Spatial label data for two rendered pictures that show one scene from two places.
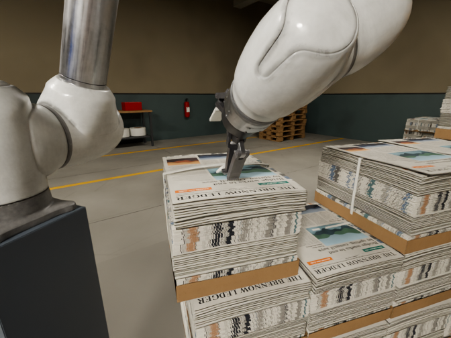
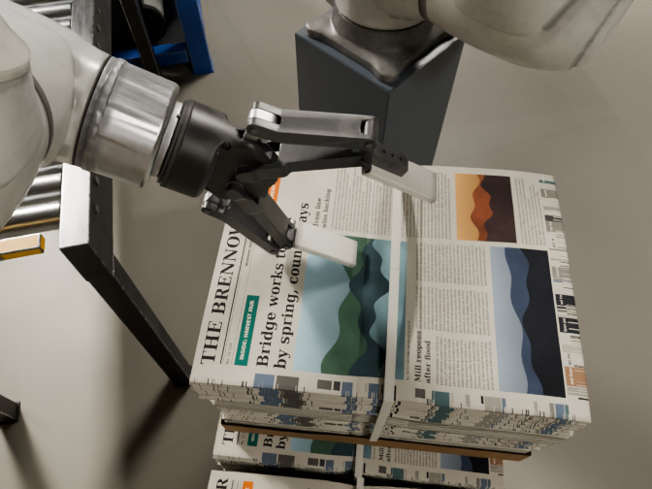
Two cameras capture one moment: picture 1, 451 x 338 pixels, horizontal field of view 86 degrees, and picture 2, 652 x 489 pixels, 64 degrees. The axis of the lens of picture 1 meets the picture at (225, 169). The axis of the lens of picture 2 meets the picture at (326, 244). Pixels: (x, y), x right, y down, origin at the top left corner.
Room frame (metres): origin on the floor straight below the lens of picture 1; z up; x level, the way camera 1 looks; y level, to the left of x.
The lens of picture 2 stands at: (0.66, -0.26, 1.54)
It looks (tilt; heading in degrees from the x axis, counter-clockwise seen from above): 59 degrees down; 113
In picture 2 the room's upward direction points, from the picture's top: straight up
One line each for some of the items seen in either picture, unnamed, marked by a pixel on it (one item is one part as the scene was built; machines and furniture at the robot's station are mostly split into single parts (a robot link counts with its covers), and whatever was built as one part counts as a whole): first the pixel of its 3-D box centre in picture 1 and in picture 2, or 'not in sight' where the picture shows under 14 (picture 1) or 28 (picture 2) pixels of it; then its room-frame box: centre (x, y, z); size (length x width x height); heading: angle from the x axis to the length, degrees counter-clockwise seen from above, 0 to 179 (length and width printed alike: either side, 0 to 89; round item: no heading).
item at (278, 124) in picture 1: (282, 116); not in sight; (7.42, -1.72, 0.65); 1.26 x 0.86 x 1.30; 129
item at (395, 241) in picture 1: (382, 210); not in sight; (0.78, -0.56, 0.86); 0.38 x 0.29 x 0.04; 18
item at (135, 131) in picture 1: (111, 125); not in sight; (5.95, 2.75, 0.55); 1.80 x 0.70 x 1.10; 125
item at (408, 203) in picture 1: (387, 186); not in sight; (0.79, -0.56, 0.95); 0.38 x 0.29 x 0.23; 18
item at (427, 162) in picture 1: (399, 154); not in sight; (0.77, -0.57, 1.06); 0.37 x 0.29 x 0.01; 18
